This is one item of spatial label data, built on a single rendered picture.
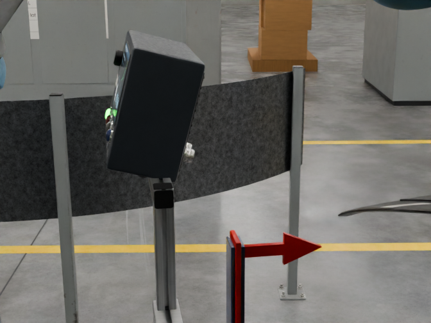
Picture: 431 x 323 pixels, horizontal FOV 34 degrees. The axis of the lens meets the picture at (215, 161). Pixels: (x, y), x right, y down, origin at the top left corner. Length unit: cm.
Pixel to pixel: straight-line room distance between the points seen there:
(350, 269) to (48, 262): 141
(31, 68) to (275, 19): 321
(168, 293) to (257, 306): 185
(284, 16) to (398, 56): 228
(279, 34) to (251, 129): 613
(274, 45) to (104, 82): 274
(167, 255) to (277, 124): 168
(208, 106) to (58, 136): 54
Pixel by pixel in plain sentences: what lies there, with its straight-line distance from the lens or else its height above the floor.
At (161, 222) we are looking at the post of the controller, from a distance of 104.
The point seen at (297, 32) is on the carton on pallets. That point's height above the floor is 48.
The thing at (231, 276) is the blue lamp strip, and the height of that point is 117.
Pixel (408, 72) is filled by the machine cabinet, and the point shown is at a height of 33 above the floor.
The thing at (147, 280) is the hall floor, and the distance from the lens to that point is 316.
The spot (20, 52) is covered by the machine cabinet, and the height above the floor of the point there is 53.
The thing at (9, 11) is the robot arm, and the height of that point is 133.
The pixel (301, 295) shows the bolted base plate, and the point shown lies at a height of 2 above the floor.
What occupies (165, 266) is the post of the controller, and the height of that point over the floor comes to 93.
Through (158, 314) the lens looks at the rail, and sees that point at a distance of 109.
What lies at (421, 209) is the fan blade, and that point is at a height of 123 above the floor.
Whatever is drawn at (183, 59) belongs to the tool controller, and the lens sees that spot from 104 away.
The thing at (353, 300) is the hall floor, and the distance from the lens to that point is 302.
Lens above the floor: 138
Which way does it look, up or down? 16 degrees down
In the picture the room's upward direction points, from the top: straight up
